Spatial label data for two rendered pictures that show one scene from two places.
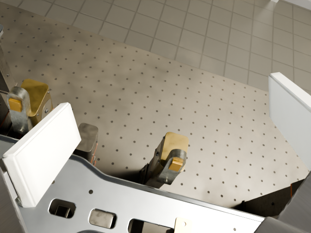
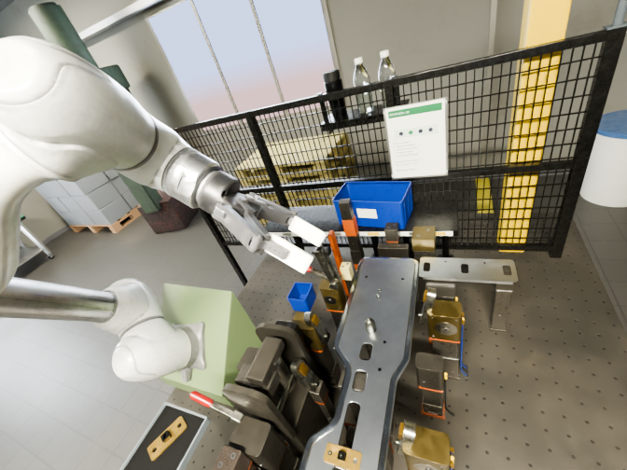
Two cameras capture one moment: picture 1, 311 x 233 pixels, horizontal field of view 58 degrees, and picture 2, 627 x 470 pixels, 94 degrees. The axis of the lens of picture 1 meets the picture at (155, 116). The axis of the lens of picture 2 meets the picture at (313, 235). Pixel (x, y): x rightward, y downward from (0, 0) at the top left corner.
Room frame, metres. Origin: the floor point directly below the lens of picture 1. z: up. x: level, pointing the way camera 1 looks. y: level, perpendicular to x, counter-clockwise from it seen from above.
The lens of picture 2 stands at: (0.37, -0.29, 1.78)
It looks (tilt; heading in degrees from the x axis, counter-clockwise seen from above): 35 degrees down; 133
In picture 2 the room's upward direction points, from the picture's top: 19 degrees counter-clockwise
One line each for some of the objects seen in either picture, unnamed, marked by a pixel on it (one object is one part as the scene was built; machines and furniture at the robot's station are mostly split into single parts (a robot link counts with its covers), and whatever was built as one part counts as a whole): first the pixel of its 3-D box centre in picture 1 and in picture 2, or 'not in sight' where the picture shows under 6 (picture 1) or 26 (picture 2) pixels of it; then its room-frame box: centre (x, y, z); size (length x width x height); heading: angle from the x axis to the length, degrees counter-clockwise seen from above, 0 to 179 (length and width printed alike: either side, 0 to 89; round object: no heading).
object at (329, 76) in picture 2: not in sight; (335, 94); (-0.32, 0.88, 1.52); 0.07 x 0.07 x 0.18
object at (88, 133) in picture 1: (87, 151); (437, 389); (0.24, 0.13, 0.84); 0.10 x 0.05 x 0.29; 11
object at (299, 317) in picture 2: not in sight; (315, 352); (-0.14, 0.08, 0.88); 0.11 x 0.07 x 0.37; 11
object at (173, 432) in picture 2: not in sight; (166, 436); (-0.20, -0.34, 1.17); 0.08 x 0.04 x 0.01; 77
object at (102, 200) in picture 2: not in sight; (91, 186); (-5.56, 1.31, 0.63); 1.28 x 0.89 x 1.27; 10
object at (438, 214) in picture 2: not in sight; (351, 219); (-0.26, 0.67, 1.01); 0.90 x 0.22 x 0.03; 11
